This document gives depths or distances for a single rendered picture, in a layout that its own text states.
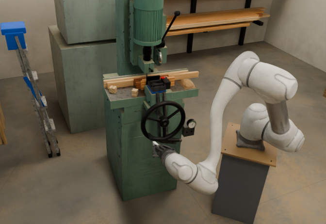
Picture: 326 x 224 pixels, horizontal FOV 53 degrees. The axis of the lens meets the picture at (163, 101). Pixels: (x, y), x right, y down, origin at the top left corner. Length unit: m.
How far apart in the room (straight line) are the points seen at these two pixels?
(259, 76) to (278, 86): 0.09
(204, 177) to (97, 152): 1.62
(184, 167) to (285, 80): 0.58
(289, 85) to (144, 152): 1.19
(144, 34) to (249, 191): 1.25
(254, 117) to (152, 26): 0.83
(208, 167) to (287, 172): 1.58
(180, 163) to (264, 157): 0.81
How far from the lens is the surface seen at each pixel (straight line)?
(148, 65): 2.09
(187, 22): 4.45
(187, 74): 2.29
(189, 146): 3.11
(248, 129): 2.12
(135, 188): 2.53
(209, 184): 1.60
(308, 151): 3.42
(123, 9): 2.17
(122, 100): 2.02
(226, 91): 1.56
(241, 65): 1.58
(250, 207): 2.45
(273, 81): 1.50
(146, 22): 1.96
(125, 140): 2.20
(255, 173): 2.24
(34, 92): 2.69
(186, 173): 1.47
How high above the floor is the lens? 1.93
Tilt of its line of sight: 31 degrees down
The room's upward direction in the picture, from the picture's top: 3 degrees clockwise
